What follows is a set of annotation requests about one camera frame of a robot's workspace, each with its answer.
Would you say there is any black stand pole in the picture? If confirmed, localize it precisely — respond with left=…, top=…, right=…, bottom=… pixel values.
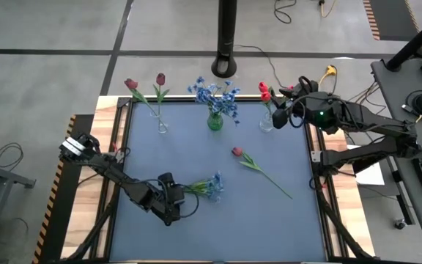
left=210, top=0, right=238, bottom=79

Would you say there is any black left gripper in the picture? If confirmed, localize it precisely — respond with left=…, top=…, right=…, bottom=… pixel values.
left=148, top=172, right=190, bottom=227

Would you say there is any dark red artificial tulip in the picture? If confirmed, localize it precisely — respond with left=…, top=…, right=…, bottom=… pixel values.
left=152, top=72, right=171, bottom=129
left=123, top=78, right=163, bottom=122
left=232, top=146, right=294, bottom=200

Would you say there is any white paper sheet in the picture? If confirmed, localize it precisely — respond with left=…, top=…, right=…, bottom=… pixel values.
left=346, top=144, right=386, bottom=187

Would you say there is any grey keyboard desk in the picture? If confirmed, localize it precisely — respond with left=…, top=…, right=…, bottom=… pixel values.
left=392, top=149, right=422, bottom=240

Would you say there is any black looped floor cable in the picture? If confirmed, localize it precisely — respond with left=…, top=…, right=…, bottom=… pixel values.
left=0, top=142, right=24, bottom=172
left=273, top=0, right=298, bottom=25

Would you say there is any green glass vase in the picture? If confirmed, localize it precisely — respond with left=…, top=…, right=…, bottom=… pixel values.
left=207, top=109, right=225, bottom=132

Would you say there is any tall smooth clear glass vase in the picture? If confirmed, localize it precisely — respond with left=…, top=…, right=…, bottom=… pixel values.
left=149, top=108, right=169, bottom=135

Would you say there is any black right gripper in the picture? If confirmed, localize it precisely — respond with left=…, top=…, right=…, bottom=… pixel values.
left=271, top=76, right=344, bottom=133

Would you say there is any yellow floor cable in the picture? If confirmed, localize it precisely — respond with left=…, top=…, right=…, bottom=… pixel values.
left=319, top=0, right=338, bottom=18

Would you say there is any black mat orange striped edge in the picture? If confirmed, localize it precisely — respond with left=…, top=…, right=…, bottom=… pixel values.
left=363, top=0, right=422, bottom=41

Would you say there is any black table frame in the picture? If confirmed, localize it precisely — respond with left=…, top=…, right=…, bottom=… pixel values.
left=99, top=95, right=347, bottom=263

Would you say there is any ribbed clear glass vase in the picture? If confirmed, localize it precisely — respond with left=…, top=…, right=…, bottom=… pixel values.
left=258, top=111, right=276, bottom=133

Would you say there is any black diagonal pole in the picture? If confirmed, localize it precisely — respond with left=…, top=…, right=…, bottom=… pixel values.
left=385, top=9, right=422, bottom=73

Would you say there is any yellow plug cable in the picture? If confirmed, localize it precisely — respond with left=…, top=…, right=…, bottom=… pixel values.
left=313, top=65, right=338, bottom=93

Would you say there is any grey side desk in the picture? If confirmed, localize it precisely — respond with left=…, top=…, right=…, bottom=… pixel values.
left=370, top=54, right=422, bottom=152

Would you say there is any black mat yellow striped edge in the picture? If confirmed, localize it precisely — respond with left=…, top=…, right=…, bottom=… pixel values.
left=31, top=114, right=95, bottom=264

